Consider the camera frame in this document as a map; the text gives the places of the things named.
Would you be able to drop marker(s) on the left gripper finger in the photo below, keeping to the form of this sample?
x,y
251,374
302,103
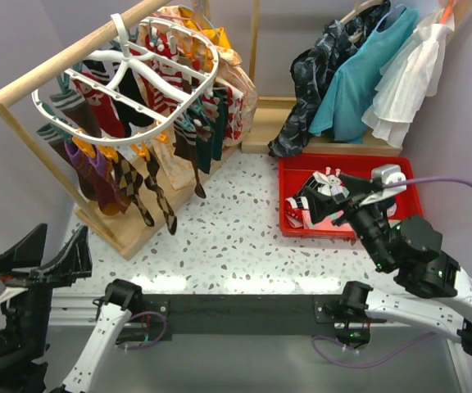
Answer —
x,y
75,253
27,253

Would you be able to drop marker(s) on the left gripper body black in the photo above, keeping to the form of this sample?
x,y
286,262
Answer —
x,y
23,279

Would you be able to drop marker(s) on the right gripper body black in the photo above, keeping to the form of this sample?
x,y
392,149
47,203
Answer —
x,y
365,220

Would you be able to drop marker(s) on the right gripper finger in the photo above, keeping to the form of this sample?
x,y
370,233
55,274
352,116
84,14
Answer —
x,y
360,188
320,205

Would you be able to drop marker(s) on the purple striped sock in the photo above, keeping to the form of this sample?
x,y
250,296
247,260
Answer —
x,y
79,161

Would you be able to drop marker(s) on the brown argyle sock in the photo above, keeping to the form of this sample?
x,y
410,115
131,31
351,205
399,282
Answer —
x,y
129,181
152,184

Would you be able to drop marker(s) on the brown sock grey cuff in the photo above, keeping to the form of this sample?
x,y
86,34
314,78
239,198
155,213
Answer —
x,y
76,108
58,140

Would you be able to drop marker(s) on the white round clip hanger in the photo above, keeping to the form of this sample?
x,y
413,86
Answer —
x,y
102,72

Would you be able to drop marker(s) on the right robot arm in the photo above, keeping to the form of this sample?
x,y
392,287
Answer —
x,y
438,290

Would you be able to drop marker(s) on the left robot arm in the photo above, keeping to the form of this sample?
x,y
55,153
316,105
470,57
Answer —
x,y
29,337

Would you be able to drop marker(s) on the black white bunny sock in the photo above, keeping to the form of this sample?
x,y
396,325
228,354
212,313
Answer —
x,y
327,183

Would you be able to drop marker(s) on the red plastic tray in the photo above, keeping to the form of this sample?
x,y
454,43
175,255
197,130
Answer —
x,y
294,171

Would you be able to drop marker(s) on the teal dress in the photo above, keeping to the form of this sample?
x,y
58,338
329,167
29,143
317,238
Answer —
x,y
352,88

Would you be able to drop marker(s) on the wooden clothes rack left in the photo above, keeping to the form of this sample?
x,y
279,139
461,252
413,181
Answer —
x,y
110,42

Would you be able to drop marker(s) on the wooden clothes rack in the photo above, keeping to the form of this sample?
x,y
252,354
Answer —
x,y
110,42
270,115

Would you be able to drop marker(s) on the wooden clothes rack right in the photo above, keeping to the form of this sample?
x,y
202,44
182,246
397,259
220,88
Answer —
x,y
270,115

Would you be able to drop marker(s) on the orange clothespin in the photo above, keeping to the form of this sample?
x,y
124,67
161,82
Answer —
x,y
87,148
141,150

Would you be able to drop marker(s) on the dark patterned garment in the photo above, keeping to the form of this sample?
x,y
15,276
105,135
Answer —
x,y
312,72

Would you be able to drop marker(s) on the white pleated dress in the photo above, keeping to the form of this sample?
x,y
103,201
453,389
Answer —
x,y
408,78

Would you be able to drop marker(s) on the dark green sock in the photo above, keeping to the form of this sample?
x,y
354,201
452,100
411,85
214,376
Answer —
x,y
210,138

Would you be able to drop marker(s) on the brown striped hanging sock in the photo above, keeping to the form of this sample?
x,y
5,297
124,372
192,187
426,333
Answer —
x,y
185,148

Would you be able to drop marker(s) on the red bear sock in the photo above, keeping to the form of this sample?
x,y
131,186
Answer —
x,y
101,106

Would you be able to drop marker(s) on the floral cream garment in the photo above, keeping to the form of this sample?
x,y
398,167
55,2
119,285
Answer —
x,y
241,99

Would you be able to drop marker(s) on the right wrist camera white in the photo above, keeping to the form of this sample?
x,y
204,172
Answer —
x,y
386,181

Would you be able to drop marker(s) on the black mounting rail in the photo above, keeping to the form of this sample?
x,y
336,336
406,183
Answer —
x,y
244,315

